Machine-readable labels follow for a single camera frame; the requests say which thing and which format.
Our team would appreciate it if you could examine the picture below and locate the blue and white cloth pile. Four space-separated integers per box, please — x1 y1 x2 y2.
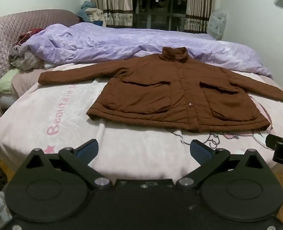
77 0 106 27

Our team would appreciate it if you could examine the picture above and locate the white cable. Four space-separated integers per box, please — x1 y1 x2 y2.
12 31 33 51

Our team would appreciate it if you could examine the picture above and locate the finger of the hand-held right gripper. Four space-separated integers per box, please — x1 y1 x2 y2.
265 134 281 149

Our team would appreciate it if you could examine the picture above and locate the window with hanging clothes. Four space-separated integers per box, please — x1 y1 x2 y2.
132 0 189 31

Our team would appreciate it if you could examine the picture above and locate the green pillow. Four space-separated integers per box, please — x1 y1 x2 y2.
0 68 21 94

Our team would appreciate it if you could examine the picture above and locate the mauve quilted headboard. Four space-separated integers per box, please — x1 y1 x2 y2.
0 10 81 89

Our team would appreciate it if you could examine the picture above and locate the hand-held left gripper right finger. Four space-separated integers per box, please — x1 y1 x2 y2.
176 139 269 189

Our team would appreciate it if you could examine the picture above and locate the white floral cushion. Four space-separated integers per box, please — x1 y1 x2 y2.
207 8 227 41

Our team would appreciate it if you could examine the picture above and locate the brown padded jacket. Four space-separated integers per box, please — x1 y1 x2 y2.
38 47 283 133

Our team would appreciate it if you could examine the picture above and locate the beige striped curtain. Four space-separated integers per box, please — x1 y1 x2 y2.
185 0 216 34
89 0 135 28

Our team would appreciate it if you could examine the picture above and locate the grey clothes pile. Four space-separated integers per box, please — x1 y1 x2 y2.
9 50 46 70

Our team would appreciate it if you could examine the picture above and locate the pink printed bed sheet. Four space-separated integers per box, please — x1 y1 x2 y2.
0 62 283 181

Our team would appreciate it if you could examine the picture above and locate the red cloth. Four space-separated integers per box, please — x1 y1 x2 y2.
24 27 44 35

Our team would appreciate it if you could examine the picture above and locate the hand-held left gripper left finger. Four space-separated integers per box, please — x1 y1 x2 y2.
24 138 113 189

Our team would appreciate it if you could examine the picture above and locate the purple duvet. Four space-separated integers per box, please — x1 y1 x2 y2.
18 23 274 79

